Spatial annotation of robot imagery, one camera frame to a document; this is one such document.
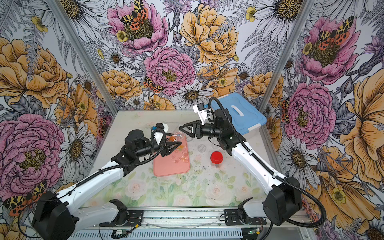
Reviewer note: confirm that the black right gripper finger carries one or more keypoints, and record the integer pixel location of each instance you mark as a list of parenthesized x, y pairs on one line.
[(188, 130), (190, 125)]

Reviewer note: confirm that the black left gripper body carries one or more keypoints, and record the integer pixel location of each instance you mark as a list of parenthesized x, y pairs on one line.
[(155, 148)]

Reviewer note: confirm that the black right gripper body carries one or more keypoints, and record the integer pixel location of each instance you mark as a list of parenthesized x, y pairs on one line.
[(199, 134)]

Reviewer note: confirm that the red lid candy jar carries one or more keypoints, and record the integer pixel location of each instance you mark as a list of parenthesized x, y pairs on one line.
[(216, 158)]

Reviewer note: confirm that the white lid candy jar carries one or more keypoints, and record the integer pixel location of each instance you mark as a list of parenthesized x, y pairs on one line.
[(177, 136)]

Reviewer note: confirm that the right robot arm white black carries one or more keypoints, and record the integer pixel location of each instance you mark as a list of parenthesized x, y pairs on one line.
[(282, 201)]

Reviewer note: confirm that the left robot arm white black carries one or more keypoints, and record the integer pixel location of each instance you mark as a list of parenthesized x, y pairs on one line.
[(59, 215)]

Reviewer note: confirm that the lollipop candies pile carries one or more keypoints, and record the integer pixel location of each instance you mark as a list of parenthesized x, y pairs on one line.
[(180, 155)]

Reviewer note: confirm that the pink plastic tray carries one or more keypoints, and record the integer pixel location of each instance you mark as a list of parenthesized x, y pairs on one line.
[(164, 167)]

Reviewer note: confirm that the blue lid storage box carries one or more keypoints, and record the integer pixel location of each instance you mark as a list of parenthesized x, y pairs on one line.
[(245, 117)]

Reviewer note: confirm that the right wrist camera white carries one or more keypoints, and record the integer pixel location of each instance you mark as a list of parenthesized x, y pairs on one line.
[(205, 114)]

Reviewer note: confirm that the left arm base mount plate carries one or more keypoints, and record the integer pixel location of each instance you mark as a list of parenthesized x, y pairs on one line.
[(125, 217)]

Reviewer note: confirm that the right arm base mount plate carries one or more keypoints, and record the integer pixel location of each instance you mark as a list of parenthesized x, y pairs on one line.
[(234, 217)]

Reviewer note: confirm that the aluminium corner post right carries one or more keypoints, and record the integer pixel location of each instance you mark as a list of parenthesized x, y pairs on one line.
[(291, 40)]

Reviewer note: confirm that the aluminium corner post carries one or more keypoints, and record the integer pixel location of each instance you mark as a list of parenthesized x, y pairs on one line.
[(71, 33), (291, 40)]

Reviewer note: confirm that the aluminium corner post left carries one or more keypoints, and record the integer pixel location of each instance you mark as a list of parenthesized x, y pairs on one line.
[(71, 33)]

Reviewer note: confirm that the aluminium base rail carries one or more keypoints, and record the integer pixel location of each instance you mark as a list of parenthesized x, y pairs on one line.
[(191, 224)]

